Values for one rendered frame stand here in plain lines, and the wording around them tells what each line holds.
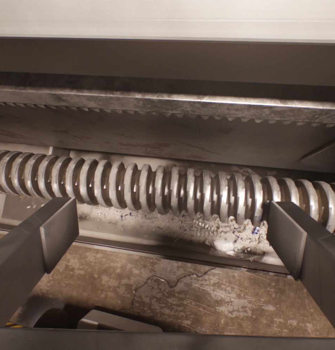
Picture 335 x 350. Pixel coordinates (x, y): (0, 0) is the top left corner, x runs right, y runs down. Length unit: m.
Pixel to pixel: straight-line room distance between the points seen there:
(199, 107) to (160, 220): 0.37
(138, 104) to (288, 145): 0.20
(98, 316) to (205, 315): 0.36
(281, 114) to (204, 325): 0.88
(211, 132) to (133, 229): 0.31
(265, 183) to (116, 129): 0.20
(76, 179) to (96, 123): 0.12
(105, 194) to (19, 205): 0.46
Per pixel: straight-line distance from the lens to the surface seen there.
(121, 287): 1.00
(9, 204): 0.67
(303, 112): 0.18
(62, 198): 0.16
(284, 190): 0.20
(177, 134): 0.31
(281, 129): 0.27
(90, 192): 0.21
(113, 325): 0.91
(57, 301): 1.11
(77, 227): 0.17
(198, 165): 0.52
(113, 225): 0.54
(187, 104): 0.17
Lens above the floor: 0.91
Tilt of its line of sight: 79 degrees down
